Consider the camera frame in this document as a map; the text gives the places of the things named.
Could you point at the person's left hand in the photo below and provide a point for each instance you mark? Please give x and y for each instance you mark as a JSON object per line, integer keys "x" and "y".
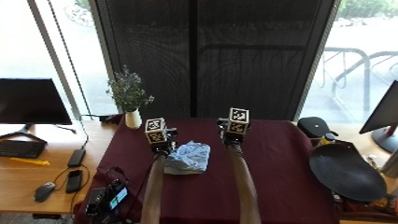
{"x": 167, "y": 143}

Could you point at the person's right hand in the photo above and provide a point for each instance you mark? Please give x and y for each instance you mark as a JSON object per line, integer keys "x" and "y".
{"x": 229, "y": 137}

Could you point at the left glove marker cube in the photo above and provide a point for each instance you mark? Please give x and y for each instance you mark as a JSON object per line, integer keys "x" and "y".
{"x": 156, "y": 130}

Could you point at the glove marker cube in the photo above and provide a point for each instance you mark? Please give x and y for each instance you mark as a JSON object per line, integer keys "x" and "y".
{"x": 239, "y": 120}
{"x": 156, "y": 130}

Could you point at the right glove marker cube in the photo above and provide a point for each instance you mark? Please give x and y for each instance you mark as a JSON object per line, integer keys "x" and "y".
{"x": 239, "y": 120}

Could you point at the crumpled light blue cloth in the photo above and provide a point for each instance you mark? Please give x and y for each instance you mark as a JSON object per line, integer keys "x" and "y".
{"x": 188, "y": 158}

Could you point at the white vase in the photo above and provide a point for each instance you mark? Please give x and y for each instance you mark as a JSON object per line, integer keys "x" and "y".
{"x": 133, "y": 118}

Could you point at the dark red tablecloth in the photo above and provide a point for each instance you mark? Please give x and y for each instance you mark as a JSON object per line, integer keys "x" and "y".
{"x": 257, "y": 174}

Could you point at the bunch of small flowers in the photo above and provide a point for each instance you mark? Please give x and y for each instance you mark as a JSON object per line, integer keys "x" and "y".
{"x": 128, "y": 90}

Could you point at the black power adapter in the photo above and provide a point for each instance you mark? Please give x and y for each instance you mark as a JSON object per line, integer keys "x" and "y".
{"x": 76, "y": 157}

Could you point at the black smartphone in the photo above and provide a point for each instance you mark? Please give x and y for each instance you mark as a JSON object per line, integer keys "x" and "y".
{"x": 73, "y": 181}

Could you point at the black mesh roller blind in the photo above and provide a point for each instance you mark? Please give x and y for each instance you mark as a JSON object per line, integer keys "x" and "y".
{"x": 207, "y": 56}

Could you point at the grey computer mouse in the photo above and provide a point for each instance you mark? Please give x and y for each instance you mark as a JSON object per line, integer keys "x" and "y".
{"x": 44, "y": 191}

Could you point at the yellow flat tool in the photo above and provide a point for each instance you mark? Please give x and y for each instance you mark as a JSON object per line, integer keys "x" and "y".
{"x": 30, "y": 161}

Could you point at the black keyboard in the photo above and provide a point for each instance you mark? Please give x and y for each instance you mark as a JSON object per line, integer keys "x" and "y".
{"x": 20, "y": 148}

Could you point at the black computer monitor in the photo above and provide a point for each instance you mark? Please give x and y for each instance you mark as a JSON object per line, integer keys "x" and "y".
{"x": 28, "y": 102}

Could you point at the metal bicycle rack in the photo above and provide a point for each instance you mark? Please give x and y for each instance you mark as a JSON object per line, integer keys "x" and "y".
{"x": 352, "y": 71}

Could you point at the black monitor with round stand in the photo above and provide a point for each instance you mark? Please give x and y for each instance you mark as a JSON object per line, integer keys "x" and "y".
{"x": 384, "y": 118}

